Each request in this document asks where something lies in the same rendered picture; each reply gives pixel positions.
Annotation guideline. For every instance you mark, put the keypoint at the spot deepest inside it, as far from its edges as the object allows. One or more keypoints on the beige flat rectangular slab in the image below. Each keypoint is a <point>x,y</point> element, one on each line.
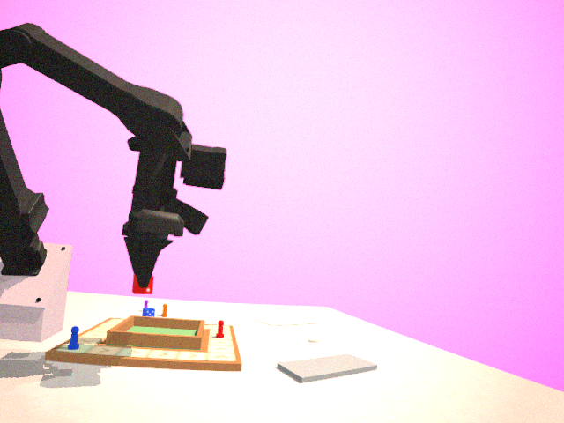
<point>325,368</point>

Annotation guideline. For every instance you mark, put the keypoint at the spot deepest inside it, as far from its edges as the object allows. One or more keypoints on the blue pawn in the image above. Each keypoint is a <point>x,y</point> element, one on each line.
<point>74,338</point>

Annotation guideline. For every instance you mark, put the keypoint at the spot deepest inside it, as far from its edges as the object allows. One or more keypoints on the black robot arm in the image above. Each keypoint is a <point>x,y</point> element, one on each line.
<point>156,119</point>

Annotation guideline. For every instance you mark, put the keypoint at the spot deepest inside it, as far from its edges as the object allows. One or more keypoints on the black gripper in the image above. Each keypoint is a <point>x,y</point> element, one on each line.
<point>149,225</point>

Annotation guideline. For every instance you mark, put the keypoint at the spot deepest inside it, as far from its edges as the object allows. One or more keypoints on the red die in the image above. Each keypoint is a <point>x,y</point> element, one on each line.
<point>138,290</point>

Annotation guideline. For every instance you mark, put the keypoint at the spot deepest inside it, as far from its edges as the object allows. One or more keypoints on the red pawn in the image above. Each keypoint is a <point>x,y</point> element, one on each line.
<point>220,330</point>

